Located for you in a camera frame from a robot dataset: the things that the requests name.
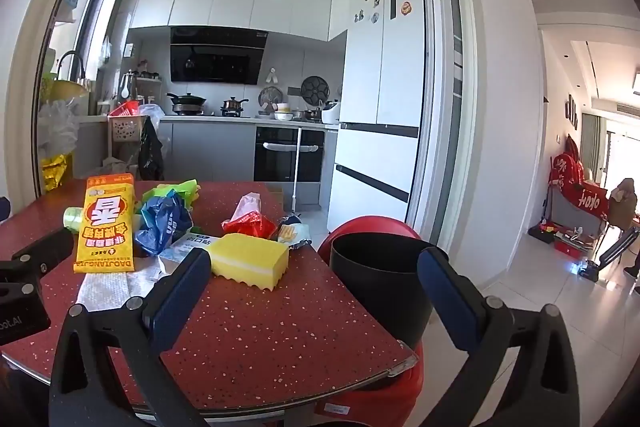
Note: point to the black range hood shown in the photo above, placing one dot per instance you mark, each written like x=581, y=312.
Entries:
x=215, y=57

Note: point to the steel cooking pot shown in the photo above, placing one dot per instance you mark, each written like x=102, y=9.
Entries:
x=232, y=106

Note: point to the yellow foil bag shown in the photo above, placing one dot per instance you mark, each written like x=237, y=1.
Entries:
x=55, y=172

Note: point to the yellow tissue packet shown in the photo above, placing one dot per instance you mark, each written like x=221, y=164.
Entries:
x=106, y=227

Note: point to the black wok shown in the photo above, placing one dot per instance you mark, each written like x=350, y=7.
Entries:
x=186, y=103

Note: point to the black plastic bag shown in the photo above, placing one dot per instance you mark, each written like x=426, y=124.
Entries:
x=151, y=152

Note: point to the white paper towel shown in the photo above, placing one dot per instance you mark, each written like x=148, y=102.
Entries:
x=107, y=289

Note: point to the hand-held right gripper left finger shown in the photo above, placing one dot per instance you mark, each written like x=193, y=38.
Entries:
x=181, y=284

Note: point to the white rice cooker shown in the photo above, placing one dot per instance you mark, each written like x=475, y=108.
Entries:
x=331, y=113

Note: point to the red printed bags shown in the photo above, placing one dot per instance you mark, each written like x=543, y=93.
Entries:
x=575, y=192

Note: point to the steel kitchen faucet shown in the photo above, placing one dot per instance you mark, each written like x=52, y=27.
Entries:
x=70, y=59

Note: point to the red snack wrapper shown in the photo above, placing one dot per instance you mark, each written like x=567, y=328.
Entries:
x=250, y=227

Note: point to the blue plastic bag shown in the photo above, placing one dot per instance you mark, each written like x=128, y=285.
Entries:
x=162, y=222

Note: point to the yellow sponge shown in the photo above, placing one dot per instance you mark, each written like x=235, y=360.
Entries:
x=250, y=259

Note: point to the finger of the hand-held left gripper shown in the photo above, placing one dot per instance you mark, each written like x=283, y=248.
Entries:
x=4, y=209
x=47, y=247

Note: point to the green snack bag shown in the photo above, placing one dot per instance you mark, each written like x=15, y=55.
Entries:
x=170, y=189

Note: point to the cardboard boxes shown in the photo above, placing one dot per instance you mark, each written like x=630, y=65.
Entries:
x=125, y=132

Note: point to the clear plastic bag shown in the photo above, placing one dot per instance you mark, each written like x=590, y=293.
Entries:
x=57, y=127

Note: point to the round dark wall tray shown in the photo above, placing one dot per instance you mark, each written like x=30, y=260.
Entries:
x=315, y=89

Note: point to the white refrigerator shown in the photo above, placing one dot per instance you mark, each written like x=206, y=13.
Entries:
x=380, y=107

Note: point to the grey lower cabinets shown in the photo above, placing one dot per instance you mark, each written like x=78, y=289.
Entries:
x=210, y=149

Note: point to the black built-in oven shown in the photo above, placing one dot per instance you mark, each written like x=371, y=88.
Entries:
x=287, y=154

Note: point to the fries print snack packet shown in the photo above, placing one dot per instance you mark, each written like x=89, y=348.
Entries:
x=295, y=234

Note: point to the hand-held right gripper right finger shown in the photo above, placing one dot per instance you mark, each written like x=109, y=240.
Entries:
x=445, y=287

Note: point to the red and black trash bin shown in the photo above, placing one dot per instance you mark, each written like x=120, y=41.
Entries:
x=377, y=277

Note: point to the white bowl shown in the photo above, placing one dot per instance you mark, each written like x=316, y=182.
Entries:
x=283, y=113

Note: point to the pink plastic bag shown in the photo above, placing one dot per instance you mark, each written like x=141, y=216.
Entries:
x=246, y=204

